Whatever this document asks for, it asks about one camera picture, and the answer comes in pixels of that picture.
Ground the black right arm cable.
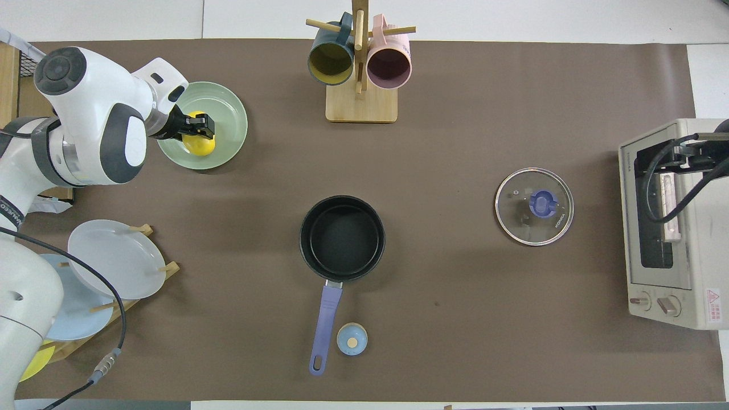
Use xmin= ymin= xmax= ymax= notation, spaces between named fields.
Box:
xmin=642 ymin=137 xmax=729 ymax=224

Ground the wooden plate rack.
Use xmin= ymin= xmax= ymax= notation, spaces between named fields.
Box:
xmin=43 ymin=224 xmax=181 ymax=363

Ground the wooden mug tree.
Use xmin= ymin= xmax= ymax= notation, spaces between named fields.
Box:
xmin=306 ymin=0 xmax=416 ymax=124

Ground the dark teal mug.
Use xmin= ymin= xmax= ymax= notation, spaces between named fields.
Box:
xmin=308 ymin=13 xmax=356 ymax=87

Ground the dark pot with purple handle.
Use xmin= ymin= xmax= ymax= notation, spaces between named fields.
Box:
xmin=300 ymin=195 xmax=386 ymax=376

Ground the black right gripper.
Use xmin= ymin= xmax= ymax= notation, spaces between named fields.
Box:
xmin=634 ymin=132 xmax=729 ymax=173

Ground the wooden wire basket box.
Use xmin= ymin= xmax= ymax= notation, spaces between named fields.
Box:
xmin=0 ymin=43 xmax=76 ymax=201

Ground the yellow plate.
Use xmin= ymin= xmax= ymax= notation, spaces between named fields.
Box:
xmin=20 ymin=342 xmax=56 ymax=382

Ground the beige toaster oven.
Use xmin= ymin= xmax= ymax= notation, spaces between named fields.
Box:
xmin=619 ymin=118 xmax=729 ymax=331

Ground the light blue plate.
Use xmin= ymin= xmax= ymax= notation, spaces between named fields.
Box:
xmin=40 ymin=254 xmax=114 ymax=341

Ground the white patterned paper sheet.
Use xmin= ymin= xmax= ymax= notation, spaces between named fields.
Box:
xmin=26 ymin=192 xmax=73 ymax=214
xmin=0 ymin=28 xmax=46 ymax=63

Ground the pink mug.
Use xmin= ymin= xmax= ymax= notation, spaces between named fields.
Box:
xmin=366 ymin=14 xmax=412 ymax=90

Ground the brown table mat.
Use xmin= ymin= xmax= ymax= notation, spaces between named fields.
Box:
xmin=0 ymin=39 xmax=725 ymax=402

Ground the glass lid with purple knob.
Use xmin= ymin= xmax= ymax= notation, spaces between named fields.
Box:
xmin=495 ymin=167 xmax=575 ymax=247

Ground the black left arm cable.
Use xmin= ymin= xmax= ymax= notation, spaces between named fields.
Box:
xmin=0 ymin=228 xmax=126 ymax=410

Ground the light green plate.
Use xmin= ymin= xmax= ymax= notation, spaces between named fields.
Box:
xmin=154 ymin=81 xmax=249 ymax=170

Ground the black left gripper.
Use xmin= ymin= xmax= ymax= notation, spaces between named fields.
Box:
xmin=153 ymin=108 xmax=216 ymax=141

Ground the grey plate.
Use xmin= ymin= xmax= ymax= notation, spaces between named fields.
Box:
xmin=67 ymin=220 xmax=167 ymax=300

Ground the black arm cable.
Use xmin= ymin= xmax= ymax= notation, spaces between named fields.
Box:
xmin=642 ymin=137 xmax=729 ymax=224
xmin=0 ymin=228 xmax=126 ymax=410

